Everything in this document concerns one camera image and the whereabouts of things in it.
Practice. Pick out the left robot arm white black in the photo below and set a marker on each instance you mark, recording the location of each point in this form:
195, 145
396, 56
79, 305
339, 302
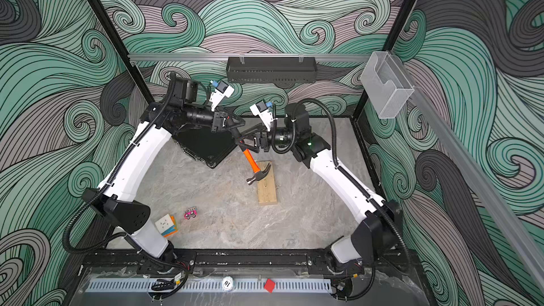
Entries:
114, 198

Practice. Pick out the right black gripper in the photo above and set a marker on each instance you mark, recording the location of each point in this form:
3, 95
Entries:
263, 140

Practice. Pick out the aluminium wall rail right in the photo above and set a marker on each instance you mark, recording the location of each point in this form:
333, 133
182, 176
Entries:
516, 234

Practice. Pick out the wooden block with nails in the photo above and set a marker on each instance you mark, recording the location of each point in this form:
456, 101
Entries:
266, 188

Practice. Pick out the white round knob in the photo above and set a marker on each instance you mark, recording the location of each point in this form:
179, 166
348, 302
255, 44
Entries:
227, 284

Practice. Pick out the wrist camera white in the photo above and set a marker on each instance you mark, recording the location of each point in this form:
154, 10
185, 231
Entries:
263, 110
222, 90

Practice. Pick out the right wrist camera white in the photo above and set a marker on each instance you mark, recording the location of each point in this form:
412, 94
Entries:
263, 110

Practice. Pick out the white slotted cable duct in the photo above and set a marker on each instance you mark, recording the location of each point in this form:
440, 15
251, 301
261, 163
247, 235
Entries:
210, 285

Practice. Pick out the clear mesh wall holder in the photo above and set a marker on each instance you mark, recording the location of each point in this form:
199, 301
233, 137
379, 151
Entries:
387, 84

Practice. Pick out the aluminium wall rail back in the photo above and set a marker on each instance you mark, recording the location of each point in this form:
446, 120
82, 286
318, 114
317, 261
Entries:
223, 57

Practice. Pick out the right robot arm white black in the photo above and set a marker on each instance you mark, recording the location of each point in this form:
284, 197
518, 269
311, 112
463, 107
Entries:
379, 221

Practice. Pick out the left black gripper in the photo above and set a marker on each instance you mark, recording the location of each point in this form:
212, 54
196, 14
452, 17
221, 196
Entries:
219, 119

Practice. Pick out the claw hammer orange black handle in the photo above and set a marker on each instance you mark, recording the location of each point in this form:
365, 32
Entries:
258, 174

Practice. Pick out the black hard case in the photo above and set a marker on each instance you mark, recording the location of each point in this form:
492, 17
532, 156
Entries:
204, 146

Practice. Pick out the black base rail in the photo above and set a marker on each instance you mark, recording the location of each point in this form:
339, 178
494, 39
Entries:
300, 261

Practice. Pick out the black wall tray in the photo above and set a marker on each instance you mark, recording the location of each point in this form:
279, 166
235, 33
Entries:
271, 70

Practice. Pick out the aluminium wall rail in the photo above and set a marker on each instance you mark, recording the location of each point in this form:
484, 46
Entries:
516, 234
223, 57

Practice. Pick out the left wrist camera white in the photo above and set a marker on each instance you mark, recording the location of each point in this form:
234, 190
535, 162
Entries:
222, 90

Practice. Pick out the red cube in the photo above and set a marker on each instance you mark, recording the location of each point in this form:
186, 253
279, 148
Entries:
269, 286

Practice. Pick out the rubiks cube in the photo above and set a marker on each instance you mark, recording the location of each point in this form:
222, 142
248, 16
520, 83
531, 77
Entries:
167, 225

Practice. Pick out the pink toy car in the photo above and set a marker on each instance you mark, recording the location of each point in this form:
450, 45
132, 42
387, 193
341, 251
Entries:
190, 213

